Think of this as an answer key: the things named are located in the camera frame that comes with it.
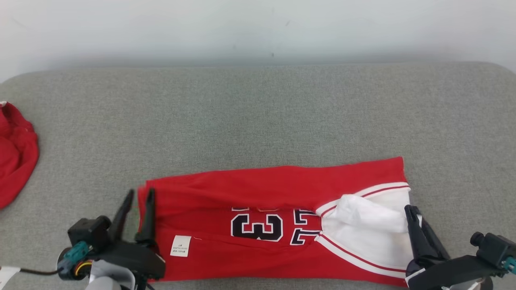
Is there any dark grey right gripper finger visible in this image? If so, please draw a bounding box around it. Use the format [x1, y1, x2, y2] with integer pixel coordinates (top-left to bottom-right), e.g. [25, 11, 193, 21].
[404, 205, 428, 263]
[420, 219, 451, 262]

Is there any teal left camera cable connector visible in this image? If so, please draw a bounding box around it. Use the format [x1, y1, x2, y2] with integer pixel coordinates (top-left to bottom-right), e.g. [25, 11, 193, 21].
[56, 241, 91, 280]

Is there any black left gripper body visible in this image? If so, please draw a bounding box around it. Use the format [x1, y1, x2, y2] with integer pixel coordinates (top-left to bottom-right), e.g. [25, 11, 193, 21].
[89, 241, 166, 280]

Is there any red basketball jersey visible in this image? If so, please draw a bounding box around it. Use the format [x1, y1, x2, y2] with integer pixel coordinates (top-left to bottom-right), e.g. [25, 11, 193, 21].
[0, 101, 40, 210]

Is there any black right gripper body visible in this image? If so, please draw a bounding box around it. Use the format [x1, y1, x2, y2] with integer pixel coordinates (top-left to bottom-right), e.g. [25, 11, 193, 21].
[405, 255, 505, 290]

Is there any red basketball jersey number 23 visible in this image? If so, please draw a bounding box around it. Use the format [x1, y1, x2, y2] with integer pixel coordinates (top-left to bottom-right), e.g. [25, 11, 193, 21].
[137, 156, 422, 287]

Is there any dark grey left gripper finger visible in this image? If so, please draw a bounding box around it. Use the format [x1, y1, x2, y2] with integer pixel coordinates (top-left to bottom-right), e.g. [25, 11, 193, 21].
[108, 189, 135, 242]
[135, 188, 158, 247]

